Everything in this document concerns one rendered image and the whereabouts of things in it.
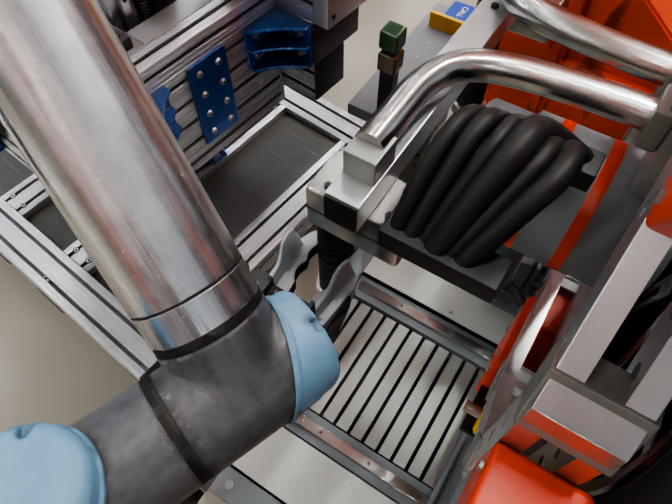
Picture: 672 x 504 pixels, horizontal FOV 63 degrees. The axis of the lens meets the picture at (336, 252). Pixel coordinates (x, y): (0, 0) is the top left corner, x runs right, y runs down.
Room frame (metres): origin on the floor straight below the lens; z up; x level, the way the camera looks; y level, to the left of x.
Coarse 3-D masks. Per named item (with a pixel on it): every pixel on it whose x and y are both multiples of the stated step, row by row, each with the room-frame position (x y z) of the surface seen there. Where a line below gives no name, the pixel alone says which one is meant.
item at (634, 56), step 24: (504, 0) 0.45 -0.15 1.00; (528, 0) 0.43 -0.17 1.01; (528, 24) 0.42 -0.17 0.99; (552, 24) 0.41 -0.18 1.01; (576, 24) 0.40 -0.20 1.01; (600, 24) 0.40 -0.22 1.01; (576, 48) 0.39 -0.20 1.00; (600, 48) 0.38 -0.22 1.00; (624, 48) 0.37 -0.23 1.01; (648, 48) 0.37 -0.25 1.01; (648, 72) 0.35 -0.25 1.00
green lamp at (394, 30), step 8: (392, 24) 0.89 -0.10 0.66; (400, 24) 0.89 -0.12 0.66; (384, 32) 0.87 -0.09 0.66; (392, 32) 0.87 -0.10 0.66; (400, 32) 0.87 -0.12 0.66; (384, 40) 0.87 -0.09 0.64; (392, 40) 0.86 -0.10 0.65; (400, 40) 0.86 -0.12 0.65; (384, 48) 0.87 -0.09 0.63; (392, 48) 0.86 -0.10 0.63; (400, 48) 0.87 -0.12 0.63
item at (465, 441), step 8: (464, 432) 0.28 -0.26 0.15; (464, 440) 0.26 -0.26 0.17; (472, 440) 0.27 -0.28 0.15; (456, 448) 0.25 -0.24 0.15; (464, 448) 0.25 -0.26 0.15; (456, 456) 0.23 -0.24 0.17; (464, 456) 0.24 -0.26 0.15; (448, 464) 0.22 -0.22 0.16; (456, 464) 0.22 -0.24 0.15; (448, 472) 0.20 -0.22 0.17; (456, 472) 0.21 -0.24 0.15; (440, 480) 0.19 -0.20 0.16; (448, 480) 0.19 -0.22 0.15; (456, 480) 0.19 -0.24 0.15; (440, 488) 0.18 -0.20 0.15; (448, 488) 0.18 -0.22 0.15; (432, 496) 0.16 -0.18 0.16; (440, 496) 0.16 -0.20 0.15; (448, 496) 0.16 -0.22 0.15
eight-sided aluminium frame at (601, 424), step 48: (624, 240) 0.18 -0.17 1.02; (576, 288) 0.37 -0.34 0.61; (624, 288) 0.15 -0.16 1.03; (528, 336) 0.29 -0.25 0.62; (576, 336) 0.13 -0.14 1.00; (528, 384) 0.12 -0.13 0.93; (576, 384) 0.11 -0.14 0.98; (624, 384) 0.11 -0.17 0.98; (480, 432) 0.14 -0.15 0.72; (528, 432) 0.09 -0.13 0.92; (576, 432) 0.08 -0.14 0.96; (624, 432) 0.08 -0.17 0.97; (576, 480) 0.07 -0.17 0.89
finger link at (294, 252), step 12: (288, 240) 0.28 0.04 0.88; (300, 240) 0.29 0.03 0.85; (312, 240) 0.30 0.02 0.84; (288, 252) 0.27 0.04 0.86; (300, 252) 0.28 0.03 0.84; (312, 252) 0.29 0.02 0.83; (276, 264) 0.26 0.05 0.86; (288, 264) 0.27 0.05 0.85; (300, 264) 0.27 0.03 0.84; (276, 276) 0.25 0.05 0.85; (288, 276) 0.26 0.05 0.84; (288, 288) 0.25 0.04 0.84
